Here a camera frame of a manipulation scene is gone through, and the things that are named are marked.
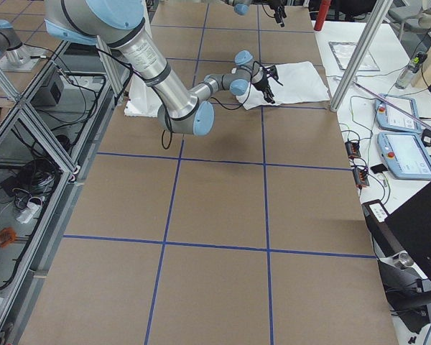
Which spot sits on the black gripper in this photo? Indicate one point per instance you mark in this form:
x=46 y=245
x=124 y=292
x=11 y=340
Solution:
x=277 y=11
x=262 y=85

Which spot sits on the white long-sleeve printed shirt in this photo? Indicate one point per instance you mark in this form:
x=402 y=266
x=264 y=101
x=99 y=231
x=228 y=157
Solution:
x=301 y=83

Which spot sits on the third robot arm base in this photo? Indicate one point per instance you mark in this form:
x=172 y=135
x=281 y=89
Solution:
x=7 y=46

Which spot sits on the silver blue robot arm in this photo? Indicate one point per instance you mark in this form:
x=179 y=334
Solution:
x=241 y=7
x=121 y=25

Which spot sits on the red cylinder object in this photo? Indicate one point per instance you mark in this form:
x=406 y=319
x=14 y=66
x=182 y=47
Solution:
x=322 y=14

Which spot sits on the orange black connector box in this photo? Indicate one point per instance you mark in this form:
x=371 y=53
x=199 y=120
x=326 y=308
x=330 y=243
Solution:
x=353 y=149

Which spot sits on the upper blue teach pendant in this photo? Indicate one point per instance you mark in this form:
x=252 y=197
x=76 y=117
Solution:
x=391 y=119

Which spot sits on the blue teach pendant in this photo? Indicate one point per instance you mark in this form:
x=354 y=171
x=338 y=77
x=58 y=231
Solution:
x=404 y=155
x=391 y=119

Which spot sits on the lower blue teach pendant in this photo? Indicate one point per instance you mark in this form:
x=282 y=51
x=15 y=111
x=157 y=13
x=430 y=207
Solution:
x=404 y=155

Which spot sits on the silver reacher grabber tool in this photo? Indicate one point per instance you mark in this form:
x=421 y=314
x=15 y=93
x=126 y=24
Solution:
x=388 y=103

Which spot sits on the black laptop computer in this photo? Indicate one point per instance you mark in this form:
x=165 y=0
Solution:
x=407 y=228

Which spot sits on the grey aluminium frame post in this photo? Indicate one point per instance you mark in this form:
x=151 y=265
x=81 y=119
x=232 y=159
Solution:
x=367 y=36

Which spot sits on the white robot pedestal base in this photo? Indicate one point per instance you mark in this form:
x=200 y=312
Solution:
x=142 y=100

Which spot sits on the aluminium frame rail right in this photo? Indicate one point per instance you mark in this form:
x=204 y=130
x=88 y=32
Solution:
x=56 y=107

